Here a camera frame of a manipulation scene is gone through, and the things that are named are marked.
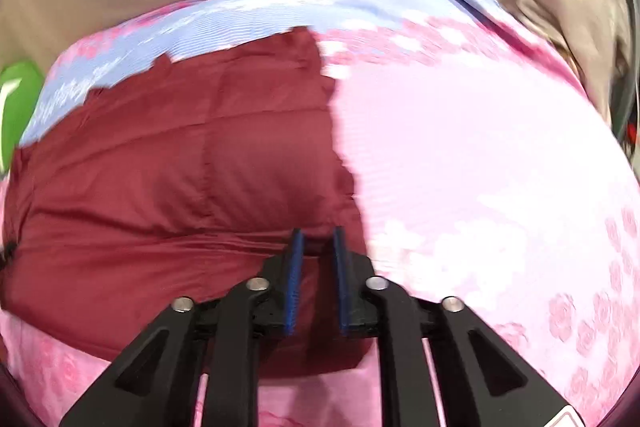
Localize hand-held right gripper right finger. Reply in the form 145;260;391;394
332;226;587;427

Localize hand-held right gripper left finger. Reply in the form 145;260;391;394
60;228;306;427

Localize maroon quilted down jacket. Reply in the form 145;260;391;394
0;27;373;380

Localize pink floral bed sheet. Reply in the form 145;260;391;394
0;0;640;427

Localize green plush pillow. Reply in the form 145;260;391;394
0;61;46;178

